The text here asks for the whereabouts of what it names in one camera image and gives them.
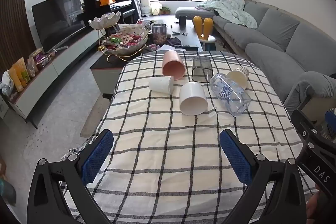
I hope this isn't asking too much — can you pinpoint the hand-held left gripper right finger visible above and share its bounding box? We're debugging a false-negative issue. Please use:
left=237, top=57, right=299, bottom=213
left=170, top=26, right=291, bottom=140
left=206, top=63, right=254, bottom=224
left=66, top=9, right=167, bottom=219
left=220, top=129, right=307, bottom=224

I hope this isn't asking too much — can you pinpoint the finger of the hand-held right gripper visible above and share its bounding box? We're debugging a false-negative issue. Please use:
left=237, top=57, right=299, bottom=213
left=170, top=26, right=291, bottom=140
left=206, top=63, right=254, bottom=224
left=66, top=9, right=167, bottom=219
left=319, top=108, right=336, bottom=143
left=291, top=109, right=319, bottom=151

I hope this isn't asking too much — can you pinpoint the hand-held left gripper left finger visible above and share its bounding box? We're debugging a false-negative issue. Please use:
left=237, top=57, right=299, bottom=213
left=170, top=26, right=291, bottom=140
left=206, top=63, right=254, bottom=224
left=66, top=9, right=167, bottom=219
left=26, top=129, right=114, bottom=224

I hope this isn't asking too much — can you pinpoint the large white cup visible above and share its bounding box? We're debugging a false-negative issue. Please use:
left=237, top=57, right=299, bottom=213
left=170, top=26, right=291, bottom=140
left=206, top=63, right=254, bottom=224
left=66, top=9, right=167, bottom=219
left=179, top=81, right=209, bottom=116

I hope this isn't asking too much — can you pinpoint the clear cup with blue print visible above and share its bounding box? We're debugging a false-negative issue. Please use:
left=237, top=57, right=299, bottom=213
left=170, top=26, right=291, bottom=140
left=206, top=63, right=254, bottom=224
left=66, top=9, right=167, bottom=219
left=209, top=73, right=252, bottom=117

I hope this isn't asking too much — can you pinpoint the cream ribbed cup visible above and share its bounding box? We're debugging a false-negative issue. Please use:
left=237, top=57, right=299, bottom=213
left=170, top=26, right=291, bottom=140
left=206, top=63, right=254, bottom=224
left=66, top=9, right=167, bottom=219
left=226, top=65, right=249, bottom=90

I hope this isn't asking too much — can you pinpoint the small white cup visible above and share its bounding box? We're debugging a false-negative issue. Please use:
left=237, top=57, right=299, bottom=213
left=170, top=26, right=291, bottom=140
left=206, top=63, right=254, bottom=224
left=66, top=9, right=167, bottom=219
left=148, top=75, right=175, bottom=95

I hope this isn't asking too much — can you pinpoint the smoky grey transparent cup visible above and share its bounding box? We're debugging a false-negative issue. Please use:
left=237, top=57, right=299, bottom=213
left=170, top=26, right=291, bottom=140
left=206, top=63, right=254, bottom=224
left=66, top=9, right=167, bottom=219
left=191, top=55, right=213, bottom=83

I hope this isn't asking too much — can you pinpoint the pink cup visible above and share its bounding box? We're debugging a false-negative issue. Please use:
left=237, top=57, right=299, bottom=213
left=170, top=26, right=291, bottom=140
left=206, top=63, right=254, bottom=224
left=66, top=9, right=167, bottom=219
left=162, top=50, right=187, bottom=81

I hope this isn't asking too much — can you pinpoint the beige rug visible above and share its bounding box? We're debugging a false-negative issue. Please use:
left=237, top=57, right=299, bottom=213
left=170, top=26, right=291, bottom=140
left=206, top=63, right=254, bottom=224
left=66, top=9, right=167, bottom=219
left=80, top=94, right=111, bottom=139

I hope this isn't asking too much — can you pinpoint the black and white checked tablecloth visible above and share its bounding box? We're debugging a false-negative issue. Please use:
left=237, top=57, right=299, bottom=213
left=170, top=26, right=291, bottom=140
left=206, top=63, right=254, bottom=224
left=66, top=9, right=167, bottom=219
left=60, top=50, right=319, bottom=224

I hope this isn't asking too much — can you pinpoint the grey sofa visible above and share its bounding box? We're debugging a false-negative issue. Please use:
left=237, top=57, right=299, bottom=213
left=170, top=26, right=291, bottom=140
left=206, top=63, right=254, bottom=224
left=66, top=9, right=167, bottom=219
left=175, top=0, right=336, bottom=119

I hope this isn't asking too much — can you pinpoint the white television cabinet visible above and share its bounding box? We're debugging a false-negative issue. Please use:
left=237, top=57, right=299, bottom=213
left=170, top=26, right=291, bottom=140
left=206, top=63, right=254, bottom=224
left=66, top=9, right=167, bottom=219
left=0, top=27, right=105, bottom=130

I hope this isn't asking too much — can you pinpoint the beige snack bag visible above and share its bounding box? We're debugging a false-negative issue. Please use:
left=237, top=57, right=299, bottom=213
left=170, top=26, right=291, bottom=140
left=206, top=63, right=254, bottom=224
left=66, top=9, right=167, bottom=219
left=26, top=56, right=37, bottom=77

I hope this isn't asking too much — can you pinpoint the purple snack bag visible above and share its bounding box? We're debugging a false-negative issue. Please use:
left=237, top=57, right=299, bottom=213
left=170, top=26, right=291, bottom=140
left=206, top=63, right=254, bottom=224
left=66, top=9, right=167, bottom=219
left=33, top=48, right=50, bottom=67

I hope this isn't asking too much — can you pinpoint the yellow snack bag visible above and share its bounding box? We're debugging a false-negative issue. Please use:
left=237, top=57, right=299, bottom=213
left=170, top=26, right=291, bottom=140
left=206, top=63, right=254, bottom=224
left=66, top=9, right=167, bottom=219
left=9, top=57, right=28, bottom=92

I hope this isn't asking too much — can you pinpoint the white plastic bag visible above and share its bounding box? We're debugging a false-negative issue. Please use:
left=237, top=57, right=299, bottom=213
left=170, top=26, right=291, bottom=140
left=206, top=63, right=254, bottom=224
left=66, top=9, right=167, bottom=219
left=0, top=70, right=13, bottom=96

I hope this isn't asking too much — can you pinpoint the pile of wrapped snacks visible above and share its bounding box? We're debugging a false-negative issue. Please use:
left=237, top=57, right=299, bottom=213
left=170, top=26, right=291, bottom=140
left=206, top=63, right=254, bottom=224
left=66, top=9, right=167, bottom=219
left=105, top=30, right=143, bottom=50

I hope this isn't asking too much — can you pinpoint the black remote control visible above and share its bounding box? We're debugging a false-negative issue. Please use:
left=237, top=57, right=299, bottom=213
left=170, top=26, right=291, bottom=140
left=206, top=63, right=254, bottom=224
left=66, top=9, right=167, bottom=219
left=175, top=44, right=198, bottom=51

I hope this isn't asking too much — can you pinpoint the black coffee table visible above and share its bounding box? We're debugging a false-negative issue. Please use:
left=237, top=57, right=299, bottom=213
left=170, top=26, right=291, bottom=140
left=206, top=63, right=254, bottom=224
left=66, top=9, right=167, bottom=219
left=90, top=15, right=204, bottom=98

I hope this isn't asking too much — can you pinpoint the light green blanket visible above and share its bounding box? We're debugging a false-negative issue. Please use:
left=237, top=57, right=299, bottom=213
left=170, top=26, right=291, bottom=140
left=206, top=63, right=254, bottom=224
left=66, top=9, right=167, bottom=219
left=197, top=0, right=258, bottom=29

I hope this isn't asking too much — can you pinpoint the yellow rabbit-ear stool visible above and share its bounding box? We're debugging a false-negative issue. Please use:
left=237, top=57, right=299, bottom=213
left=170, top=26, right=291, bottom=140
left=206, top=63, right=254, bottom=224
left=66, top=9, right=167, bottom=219
left=193, top=16, right=216, bottom=51

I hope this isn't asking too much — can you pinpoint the two-tier snack bowl stand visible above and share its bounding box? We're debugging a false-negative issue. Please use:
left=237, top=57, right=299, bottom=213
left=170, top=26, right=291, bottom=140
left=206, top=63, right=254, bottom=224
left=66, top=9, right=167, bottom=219
left=88, top=11, right=149, bottom=62

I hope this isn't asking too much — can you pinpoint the clear jar with nuts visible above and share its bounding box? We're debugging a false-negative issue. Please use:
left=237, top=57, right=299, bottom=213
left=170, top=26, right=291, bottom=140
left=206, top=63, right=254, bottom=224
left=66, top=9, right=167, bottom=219
left=152, top=23, right=168, bottom=45

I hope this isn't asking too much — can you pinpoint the flat-screen television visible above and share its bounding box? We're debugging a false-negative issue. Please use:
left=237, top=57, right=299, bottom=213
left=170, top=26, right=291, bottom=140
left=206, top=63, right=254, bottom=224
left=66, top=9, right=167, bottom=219
left=31, top=0, right=87, bottom=52

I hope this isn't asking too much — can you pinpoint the black piano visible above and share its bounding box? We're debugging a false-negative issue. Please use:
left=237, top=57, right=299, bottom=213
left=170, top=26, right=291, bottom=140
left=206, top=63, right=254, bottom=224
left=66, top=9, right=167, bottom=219
left=83, top=0, right=135, bottom=26

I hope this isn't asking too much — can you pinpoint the white air purifier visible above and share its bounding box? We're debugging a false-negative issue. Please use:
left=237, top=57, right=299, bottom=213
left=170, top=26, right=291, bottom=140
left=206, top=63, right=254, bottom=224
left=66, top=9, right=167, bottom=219
left=141, top=0, right=151, bottom=17

